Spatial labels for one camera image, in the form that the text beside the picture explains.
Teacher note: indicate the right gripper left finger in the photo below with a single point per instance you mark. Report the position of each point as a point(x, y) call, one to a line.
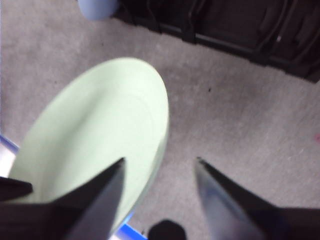
point(75, 217)

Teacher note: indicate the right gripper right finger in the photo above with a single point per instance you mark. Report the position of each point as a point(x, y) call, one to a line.
point(237, 217)

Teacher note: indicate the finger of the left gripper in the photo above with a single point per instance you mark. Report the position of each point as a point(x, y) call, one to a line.
point(13, 188)

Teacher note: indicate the pale green plate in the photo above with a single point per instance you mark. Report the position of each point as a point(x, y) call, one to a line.
point(100, 112)

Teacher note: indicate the blue plate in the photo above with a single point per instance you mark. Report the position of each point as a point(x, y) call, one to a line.
point(96, 10)

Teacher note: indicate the black plastic plate rack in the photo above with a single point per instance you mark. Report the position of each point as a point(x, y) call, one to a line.
point(225, 25)

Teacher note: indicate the black rounded camera housing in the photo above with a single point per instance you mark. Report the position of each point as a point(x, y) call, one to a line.
point(167, 231)

